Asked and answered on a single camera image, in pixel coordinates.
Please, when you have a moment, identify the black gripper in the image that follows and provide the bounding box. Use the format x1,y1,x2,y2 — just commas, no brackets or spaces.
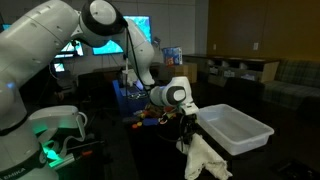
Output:
180,113,198,149

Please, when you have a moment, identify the white terry towel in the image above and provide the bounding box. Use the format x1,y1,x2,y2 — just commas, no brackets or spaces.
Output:
176,133,234,180

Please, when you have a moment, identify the red plush toy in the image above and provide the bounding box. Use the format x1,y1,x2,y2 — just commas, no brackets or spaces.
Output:
163,105,177,115

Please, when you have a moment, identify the blue plush toy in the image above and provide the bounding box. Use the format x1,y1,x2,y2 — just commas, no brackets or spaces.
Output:
142,117,160,127

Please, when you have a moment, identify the brown plush toy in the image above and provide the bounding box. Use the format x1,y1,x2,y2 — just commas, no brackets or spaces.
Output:
144,104,164,118

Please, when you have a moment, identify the clear plastic storage container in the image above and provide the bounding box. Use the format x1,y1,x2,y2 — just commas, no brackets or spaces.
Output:
196,103,275,157

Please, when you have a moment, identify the blue cart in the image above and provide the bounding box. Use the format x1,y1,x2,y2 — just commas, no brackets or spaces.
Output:
112,79,153,118

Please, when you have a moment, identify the cardboard box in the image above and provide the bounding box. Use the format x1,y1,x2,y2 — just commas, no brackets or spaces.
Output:
158,62,198,85

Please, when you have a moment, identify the small open laptop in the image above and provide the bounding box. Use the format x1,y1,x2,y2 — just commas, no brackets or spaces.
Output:
120,69,150,100

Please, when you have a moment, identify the wooden shelf cabinet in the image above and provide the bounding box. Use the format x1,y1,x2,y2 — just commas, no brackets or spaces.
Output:
183,54,282,84

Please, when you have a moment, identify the blue white carton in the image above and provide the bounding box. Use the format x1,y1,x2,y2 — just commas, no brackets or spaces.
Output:
162,46,184,66

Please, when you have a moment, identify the orange tipped tool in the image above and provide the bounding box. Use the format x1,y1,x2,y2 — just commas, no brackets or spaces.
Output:
54,149,94,168

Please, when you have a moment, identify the green plaid sofa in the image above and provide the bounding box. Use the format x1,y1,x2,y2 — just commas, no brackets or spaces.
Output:
262,59,320,113

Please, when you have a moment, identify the white VR headset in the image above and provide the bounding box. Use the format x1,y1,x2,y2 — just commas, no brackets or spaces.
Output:
28,105,88,161

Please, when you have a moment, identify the small lit monitor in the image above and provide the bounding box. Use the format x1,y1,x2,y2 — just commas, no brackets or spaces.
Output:
53,62,66,73

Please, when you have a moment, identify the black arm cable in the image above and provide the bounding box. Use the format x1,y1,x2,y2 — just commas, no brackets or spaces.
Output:
123,24,158,96

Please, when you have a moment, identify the black camera on tripod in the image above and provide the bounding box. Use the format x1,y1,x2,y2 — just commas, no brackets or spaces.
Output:
70,39,82,51

